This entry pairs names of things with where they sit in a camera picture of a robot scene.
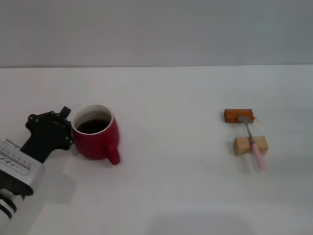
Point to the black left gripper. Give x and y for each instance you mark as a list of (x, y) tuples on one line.
[(36, 150)]

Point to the red ceramic cup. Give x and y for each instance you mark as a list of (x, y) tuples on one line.
[(95, 145)]

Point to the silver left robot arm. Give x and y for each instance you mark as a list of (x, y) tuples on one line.
[(6, 206)]

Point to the dark coffee liquid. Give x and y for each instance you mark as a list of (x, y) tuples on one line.
[(93, 126)]

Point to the dark orange wooden block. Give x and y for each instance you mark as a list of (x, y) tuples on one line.
[(232, 115)]

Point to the light wooden bridge block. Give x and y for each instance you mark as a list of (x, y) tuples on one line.
[(242, 145)]

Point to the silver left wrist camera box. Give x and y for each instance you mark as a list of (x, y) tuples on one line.
[(17, 166)]

